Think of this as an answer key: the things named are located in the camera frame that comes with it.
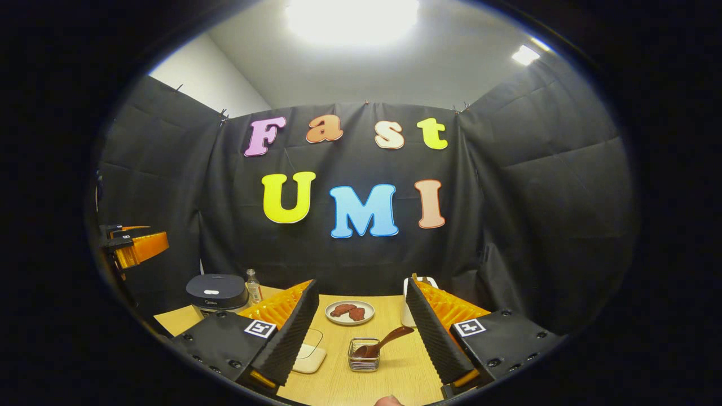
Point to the round white plate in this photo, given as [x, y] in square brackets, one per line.
[340, 320]

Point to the clear glass tray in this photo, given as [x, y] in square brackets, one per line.
[313, 338]

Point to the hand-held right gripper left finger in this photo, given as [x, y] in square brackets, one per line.
[293, 338]

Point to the large ceiling light panel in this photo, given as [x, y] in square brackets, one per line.
[352, 20]

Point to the black backdrop cloth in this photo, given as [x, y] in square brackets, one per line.
[536, 197]

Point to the brown wooden spoon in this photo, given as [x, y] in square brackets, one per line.
[389, 338]

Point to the red meat piece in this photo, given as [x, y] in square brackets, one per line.
[357, 314]
[342, 310]

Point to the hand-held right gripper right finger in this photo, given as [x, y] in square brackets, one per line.
[434, 338]

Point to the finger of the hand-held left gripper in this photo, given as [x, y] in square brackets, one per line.
[144, 248]
[127, 229]

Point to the white toaster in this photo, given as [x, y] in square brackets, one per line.
[407, 310]

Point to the dark grey rice cooker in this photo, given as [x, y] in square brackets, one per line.
[217, 290]

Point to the small clear glass bottle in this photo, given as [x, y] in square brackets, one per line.
[254, 290]

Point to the small ceiling light panel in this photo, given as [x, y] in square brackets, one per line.
[525, 54]

